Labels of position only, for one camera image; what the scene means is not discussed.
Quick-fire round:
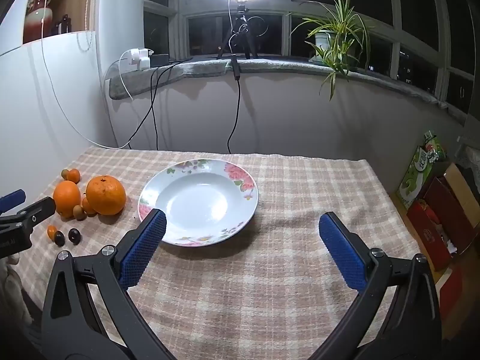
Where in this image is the large rough orange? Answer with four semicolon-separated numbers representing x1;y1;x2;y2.
86;175;127;216

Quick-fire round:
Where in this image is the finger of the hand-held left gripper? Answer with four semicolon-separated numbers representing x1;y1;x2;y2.
0;196;57;238
0;190;27;215

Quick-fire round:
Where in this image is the green spider plant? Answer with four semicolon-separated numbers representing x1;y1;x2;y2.
287;0;376;102

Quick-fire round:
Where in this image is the white charger block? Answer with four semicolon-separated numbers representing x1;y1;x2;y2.
125;47;154;72

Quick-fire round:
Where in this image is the brown cardboard box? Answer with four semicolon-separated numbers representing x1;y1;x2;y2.
442;162;480;233

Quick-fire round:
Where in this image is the checkered beige tablecloth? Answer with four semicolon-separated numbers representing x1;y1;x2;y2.
7;146;436;360

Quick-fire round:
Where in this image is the long white cable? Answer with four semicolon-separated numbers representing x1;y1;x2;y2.
40;0;132;149

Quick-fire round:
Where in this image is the white plant pot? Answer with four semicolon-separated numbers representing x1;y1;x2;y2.
309;31;340;64

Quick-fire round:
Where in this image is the green printed carton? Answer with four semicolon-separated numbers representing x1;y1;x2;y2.
395;130;449;211

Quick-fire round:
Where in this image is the floral white plate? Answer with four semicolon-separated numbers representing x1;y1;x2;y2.
137;158;259;247

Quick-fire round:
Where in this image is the black ring light cable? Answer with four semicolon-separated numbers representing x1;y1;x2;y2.
226;26;249;155

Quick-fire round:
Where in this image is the red vase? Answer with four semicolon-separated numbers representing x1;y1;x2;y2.
24;0;57;44

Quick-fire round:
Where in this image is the black tripod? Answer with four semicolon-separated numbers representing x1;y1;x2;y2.
217;3;259;61

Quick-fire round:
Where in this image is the grey windowsill cloth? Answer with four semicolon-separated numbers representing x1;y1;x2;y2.
106;54;469;128

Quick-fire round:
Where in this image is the white charger cable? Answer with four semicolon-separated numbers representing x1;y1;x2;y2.
118;50;136;101

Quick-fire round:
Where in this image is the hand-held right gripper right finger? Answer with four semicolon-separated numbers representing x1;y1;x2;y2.
311;212;443;360

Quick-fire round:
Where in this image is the smooth round orange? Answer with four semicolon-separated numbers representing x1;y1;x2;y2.
52;180;82;218

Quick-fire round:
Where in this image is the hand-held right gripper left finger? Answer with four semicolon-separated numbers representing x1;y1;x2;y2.
40;208;177;360

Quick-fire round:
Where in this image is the red box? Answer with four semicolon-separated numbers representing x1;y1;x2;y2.
406;176;479;271

